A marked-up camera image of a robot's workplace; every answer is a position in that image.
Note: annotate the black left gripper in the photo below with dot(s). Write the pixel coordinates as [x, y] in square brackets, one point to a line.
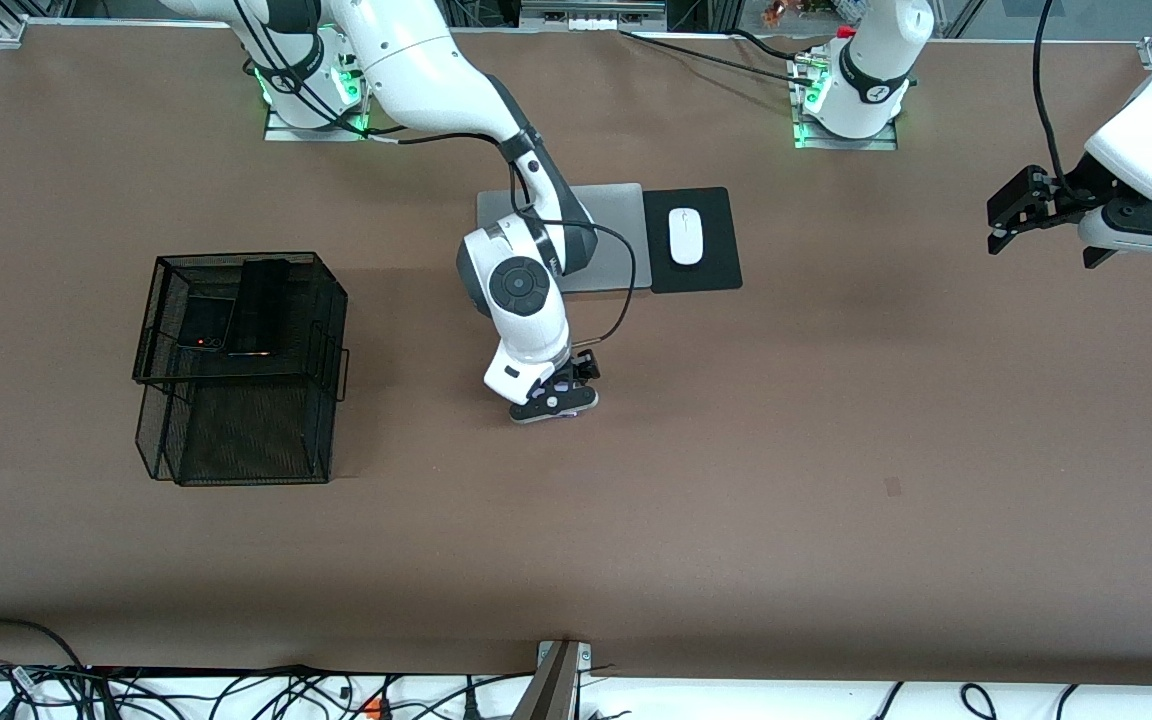
[1074, 199]

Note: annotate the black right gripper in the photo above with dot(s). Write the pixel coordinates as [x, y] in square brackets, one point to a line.
[577, 374]

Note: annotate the long black smartphone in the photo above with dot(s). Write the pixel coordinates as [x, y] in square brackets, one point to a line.
[261, 305]

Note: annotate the small black flip phone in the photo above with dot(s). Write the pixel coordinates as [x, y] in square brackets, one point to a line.
[204, 322]

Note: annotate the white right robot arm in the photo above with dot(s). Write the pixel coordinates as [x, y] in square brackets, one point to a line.
[416, 60]

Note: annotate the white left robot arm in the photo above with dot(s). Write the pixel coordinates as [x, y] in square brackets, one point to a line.
[871, 60]

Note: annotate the silver closed laptop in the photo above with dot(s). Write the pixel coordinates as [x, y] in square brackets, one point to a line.
[616, 230]

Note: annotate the white computer mouse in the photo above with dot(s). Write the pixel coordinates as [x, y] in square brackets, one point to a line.
[686, 235]

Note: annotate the black mouse pad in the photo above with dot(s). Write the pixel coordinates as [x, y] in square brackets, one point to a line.
[721, 270]

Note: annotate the grey metal pole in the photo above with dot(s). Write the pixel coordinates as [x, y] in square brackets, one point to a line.
[548, 695]

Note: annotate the grey power strip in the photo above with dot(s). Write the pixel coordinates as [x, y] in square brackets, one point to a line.
[591, 20]

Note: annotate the orange plug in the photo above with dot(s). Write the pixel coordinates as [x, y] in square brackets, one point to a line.
[372, 710]

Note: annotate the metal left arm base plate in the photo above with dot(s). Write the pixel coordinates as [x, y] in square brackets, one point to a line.
[846, 144]

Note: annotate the metal table edge bracket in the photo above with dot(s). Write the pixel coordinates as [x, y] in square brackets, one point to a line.
[584, 655]

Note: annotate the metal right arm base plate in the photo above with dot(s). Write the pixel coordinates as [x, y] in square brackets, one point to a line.
[316, 134]

